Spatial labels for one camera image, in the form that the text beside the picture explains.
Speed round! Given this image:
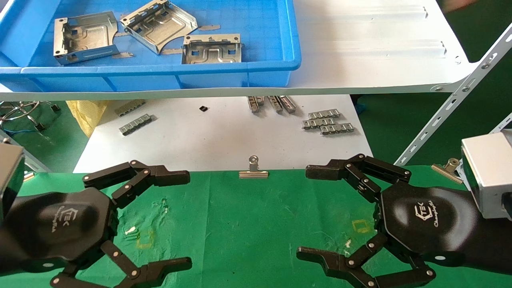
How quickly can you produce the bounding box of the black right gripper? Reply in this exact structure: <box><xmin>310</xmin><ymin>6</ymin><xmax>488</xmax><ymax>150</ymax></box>
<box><xmin>297</xmin><ymin>154</ymin><xmax>479</xmax><ymax>288</ymax></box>

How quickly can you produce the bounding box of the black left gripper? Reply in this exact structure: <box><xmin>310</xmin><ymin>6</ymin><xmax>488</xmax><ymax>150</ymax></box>
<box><xmin>8</xmin><ymin>160</ymin><xmax>192</xmax><ymax>288</ymax></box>

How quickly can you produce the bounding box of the silver sheet metal bracket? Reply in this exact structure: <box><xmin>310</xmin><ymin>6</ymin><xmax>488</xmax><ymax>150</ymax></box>
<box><xmin>53</xmin><ymin>11</ymin><xmax>120</xmax><ymax>65</ymax></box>
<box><xmin>182</xmin><ymin>34</ymin><xmax>243</xmax><ymax>64</ymax></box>
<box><xmin>120</xmin><ymin>0</ymin><xmax>198</xmax><ymax>54</ymax></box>

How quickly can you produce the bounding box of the blurred person hand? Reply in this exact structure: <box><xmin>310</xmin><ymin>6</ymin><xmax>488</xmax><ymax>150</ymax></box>
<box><xmin>443</xmin><ymin>0</ymin><xmax>477</xmax><ymax>13</ymax></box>

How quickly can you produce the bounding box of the green table cloth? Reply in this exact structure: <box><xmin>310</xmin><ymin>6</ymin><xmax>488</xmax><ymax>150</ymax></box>
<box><xmin>0</xmin><ymin>165</ymin><xmax>512</xmax><ymax>288</ymax></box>

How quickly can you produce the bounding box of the white paper sheet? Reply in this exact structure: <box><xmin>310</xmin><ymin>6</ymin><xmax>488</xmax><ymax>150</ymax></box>
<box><xmin>73</xmin><ymin>94</ymin><xmax>374</xmax><ymax>173</ymax></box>

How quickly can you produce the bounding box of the white slotted shelf brace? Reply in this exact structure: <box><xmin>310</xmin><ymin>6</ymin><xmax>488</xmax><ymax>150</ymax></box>
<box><xmin>0</xmin><ymin>129</ymin><xmax>51</xmax><ymax>173</ymax></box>
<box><xmin>489</xmin><ymin>113</ymin><xmax>512</xmax><ymax>134</ymax></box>
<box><xmin>394</xmin><ymin>22</ymin><xmax>512</xmax><ymax>166</ymax></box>

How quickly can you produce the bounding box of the yellow cloth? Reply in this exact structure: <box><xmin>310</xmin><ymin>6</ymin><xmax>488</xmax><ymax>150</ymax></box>
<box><xmin>66</xmin><ymin>100</ymin><xmax>109</xmax><ymax>137</ymax></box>

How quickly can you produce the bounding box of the white metal shelf board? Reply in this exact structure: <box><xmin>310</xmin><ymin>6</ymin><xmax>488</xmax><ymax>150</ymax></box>
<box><xmin>0</xmin><ymin>0</ymin><xmax>479</xmax><ymax>101</ymax></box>

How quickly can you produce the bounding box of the blue plastic bin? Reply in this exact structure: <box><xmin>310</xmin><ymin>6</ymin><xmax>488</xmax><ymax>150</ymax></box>
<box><xmin>0</xmin><ymin>0</ymin><xmax>301</xmax><ymax>92</ymax></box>

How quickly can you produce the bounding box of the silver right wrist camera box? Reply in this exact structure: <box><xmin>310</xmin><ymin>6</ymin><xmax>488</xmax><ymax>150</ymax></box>
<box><xmin>456</xmin><ymin>129</ymin><xmax>512</xmax><ymax>220</ymax></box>

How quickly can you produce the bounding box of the thin blue wire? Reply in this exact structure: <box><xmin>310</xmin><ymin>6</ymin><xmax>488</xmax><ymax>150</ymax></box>
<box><xmin>0</xmin><ymin>125</ymin><xmax>37</xmax><ymax>136</ymax></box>

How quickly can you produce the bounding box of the silver wire ring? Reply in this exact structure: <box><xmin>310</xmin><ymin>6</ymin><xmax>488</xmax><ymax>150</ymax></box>
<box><xmin>0</xmin><ymin>100</ymin><xmax>54</xmax><ymax>122</ymax></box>

